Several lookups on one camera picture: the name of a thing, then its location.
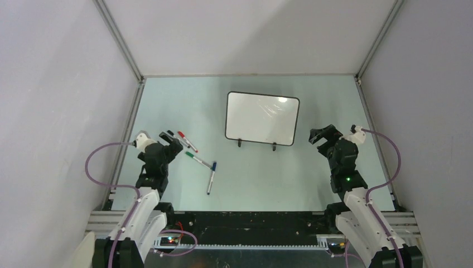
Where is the white whiteboard black frame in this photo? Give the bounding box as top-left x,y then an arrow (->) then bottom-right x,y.
224,91 -> 301,151

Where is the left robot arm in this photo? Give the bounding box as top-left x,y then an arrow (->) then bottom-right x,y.
91,131 -> 183,267

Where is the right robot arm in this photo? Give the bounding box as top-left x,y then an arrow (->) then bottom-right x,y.
308,125 -> 424,267

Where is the black whiteboard marker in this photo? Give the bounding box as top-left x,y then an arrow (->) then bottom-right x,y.
167,130 -> 190,149

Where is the green whiteboard marker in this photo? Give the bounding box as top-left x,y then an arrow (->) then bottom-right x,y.
185,151 -> 212,169

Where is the blue whiteboard marker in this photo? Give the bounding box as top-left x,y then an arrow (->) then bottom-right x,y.
206,161 -> 217,195

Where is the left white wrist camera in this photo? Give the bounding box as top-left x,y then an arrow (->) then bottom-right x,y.
133,131 -> 157,152

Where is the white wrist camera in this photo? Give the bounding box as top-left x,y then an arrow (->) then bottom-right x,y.
341,125 -> 366,145
133,131 -> 157,152

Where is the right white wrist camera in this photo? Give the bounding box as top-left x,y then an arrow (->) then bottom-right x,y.
341,125 -> 366,145

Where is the right aluminium frame rail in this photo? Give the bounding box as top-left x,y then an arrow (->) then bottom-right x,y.
354,0 -> 406,212

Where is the aluminium frame rail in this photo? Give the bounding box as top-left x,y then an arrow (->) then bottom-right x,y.
354,0 -> 406,212
93,1 -> 145,209

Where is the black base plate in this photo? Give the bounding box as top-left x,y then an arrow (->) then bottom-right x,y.
165,212 -> 341,246

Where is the grey cable duct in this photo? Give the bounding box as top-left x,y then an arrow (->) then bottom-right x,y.
151,237 -> 329,250

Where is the left aluminium frame rail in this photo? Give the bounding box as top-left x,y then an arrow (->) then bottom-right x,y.
93,1 -> 145,209

